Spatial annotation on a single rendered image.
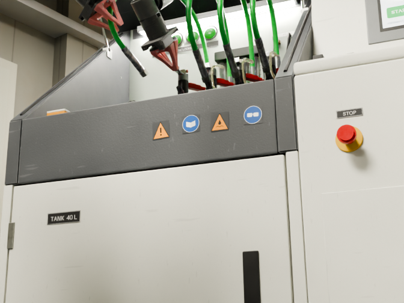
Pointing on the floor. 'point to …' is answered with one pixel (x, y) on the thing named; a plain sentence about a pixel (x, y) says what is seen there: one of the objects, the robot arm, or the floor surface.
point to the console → (351, 165)
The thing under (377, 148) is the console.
